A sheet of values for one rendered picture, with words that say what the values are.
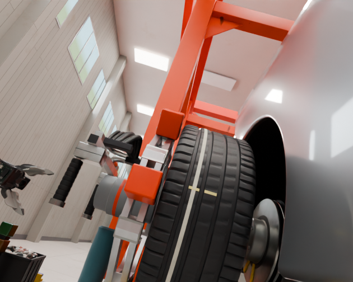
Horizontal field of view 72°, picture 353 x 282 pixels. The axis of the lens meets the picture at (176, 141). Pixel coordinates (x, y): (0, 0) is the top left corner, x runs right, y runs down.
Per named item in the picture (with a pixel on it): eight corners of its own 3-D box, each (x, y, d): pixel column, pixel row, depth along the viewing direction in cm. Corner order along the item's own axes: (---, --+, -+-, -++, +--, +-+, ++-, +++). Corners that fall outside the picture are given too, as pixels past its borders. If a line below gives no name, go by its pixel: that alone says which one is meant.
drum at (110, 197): (148, 225, 80) (161, 185, 86) (87, 206, 81) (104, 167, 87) (149, 228, 93) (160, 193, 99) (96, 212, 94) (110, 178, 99)
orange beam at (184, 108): (206, 22, 218) (209, 13, 223) (195, 19, 218) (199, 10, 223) (184, 118, 379) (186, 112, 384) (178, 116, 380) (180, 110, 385)
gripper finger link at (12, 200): (4, 219, 70) (-4, 189, 73) (15, 219, 76) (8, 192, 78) (15, 214, 71) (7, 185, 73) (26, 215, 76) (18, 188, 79)
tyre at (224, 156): (201, 417, 55) (283, 137, 56) (102, 383, 56) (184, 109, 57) (192, 269, 121) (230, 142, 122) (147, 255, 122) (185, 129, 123)
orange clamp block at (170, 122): (176, 140, 81) (184, 114, 79) (154, 134, 81) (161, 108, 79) (178, 137, 88) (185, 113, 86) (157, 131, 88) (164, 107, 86)
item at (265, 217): (268, 314, 74) (297, 213, 74) (243, 306, 74) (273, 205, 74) (243, 263, 105) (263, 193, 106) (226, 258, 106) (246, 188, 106)
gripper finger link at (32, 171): (47, 171, 75) (16, 174, 74) (55, 174, 81) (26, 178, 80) (48, 161, 76) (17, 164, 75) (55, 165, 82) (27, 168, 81)
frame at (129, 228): (115, 309, 53) (181, 108, 76) (87, 300, 54) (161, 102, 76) (134, 280, 103) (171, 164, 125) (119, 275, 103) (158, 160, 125)
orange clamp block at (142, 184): (154, 206, 63) (154, 200, 55) (125, 197, 63) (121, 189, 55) (162, 181, 66) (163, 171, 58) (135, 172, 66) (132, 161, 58)
